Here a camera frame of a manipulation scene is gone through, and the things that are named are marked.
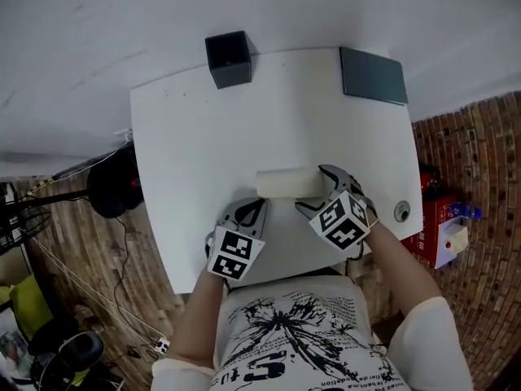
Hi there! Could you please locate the person in white shirt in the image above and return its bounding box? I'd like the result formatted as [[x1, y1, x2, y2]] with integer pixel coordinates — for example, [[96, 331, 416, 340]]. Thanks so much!
[[150, 275, 475, 391]]

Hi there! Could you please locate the red box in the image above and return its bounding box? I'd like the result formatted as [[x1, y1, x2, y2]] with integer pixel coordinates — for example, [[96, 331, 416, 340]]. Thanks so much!
[[405, 195, 461, 267]]

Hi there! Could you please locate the yellow-green cloth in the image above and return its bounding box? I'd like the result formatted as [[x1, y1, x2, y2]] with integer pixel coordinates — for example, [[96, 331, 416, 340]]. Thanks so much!
[[0, 274, 55, 342]]

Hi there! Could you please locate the person's right forearm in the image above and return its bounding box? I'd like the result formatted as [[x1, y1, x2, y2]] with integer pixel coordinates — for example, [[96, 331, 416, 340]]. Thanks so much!
[[363, 217, 445, 330]]

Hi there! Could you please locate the black standing fan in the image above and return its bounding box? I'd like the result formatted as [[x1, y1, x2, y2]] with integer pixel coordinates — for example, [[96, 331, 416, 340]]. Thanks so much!
[[0, 147, 144, 257]]

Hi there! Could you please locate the dark grey flat box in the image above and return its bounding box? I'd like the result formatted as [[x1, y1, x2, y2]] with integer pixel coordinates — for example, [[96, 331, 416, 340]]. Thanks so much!
[[339, 46, 409, 107]]

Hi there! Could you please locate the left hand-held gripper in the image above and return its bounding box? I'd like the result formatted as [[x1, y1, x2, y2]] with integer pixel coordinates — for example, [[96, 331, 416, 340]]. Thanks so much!
[[204, 196, 270, 282]]

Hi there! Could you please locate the red fire extinguisher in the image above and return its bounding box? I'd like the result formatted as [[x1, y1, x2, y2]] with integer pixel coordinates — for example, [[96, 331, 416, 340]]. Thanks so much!
[[418, 164, 444, 196]]

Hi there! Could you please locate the white switch box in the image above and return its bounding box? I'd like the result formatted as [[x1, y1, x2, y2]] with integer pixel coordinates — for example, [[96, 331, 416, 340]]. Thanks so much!
[[434, 217, 471, 270]]

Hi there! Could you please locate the person's left forearm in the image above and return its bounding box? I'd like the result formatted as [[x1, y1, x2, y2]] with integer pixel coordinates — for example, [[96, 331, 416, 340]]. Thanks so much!
[[168, 266, 230, 371]]

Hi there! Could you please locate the white glasses case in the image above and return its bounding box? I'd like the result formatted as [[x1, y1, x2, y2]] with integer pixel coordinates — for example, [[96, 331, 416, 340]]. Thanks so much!
[[255, 167, 329, 200]]

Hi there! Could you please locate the blue bottle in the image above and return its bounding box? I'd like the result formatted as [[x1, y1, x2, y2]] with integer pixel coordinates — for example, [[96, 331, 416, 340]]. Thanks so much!
[[449, 201, 483, 221]]

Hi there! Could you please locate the black square holder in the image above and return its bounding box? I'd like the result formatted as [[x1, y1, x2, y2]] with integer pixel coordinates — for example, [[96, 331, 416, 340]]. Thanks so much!
[[204, 30, 253, 90]]

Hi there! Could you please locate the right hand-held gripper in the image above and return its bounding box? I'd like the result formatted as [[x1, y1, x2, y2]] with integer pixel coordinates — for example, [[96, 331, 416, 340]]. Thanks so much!
[[294, 163, 380, 257]]

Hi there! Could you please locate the round table cable grommet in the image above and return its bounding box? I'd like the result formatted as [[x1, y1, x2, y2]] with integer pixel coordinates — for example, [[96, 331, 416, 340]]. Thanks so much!
[[393, 200, 413, 223]]

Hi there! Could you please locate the white floor cord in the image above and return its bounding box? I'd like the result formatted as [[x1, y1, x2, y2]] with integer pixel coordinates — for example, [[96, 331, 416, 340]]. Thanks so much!
[[31, 236, 164, 338]]

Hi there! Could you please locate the black floor cable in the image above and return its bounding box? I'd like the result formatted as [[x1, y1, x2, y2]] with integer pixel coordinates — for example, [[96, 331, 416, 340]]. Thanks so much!
[[112, 217, 164, 344]]

